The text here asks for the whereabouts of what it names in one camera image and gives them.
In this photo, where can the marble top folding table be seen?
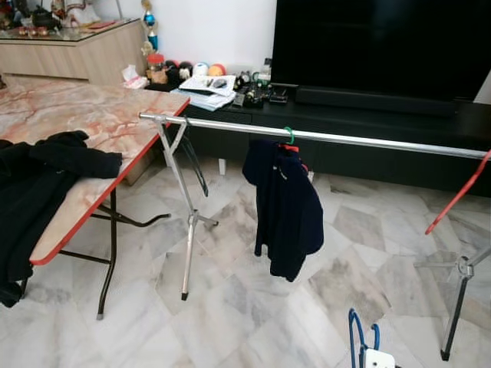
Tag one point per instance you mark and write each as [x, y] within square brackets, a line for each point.
[92, 115]

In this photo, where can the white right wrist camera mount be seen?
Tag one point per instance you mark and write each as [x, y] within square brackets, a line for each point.
[380, 359]

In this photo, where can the black round pot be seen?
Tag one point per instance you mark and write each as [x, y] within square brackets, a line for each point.
[46, 17]

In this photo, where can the stack of white papers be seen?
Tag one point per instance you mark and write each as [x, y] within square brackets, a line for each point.
[196, 96]

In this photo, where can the clear plastic bottle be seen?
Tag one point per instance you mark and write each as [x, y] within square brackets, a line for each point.
[265, 70]

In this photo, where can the silver clothes drying rack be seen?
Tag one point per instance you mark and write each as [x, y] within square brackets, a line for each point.
[383, 144]

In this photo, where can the white porcelain figurine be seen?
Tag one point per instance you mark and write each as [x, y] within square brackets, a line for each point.
[80, 11]

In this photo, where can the orange ball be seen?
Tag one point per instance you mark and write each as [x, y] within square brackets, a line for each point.
[218, 70]

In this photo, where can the black soundbar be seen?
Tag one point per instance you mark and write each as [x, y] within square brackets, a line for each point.
[376, 101]

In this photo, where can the black television console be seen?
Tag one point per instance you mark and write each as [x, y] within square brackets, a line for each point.
[222, 138]

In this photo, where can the navy polo shirt red stripes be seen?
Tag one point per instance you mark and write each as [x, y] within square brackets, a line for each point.
[288, 215]

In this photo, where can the black computer mouse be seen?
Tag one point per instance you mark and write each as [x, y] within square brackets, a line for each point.
[219, 83]

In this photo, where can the blue plastic hanger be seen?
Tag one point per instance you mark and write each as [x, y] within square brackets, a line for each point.
[353, 337]

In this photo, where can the light wooden sideboard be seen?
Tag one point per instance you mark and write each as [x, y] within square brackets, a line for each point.
[77, 57]

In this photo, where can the blue gold trophy ornament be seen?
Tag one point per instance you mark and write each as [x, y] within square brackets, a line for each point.
[149, 17]

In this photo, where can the black flat television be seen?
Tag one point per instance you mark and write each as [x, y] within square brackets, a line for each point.
[383, 46]

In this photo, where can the white ball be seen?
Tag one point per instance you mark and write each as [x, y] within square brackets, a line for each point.
[200, 69]

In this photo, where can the red plastic hanger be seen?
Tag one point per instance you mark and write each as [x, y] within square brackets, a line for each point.
[457, 193]

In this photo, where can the black jacket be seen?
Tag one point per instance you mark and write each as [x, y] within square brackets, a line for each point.
[31, 199]

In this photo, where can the green plastic hanger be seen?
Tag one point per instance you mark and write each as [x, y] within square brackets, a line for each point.
[290, 130]

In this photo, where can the pink tissue box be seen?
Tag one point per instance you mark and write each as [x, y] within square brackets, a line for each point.
[134, 80]

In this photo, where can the red lidded jar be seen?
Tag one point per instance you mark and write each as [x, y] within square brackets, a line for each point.
[156, 70]

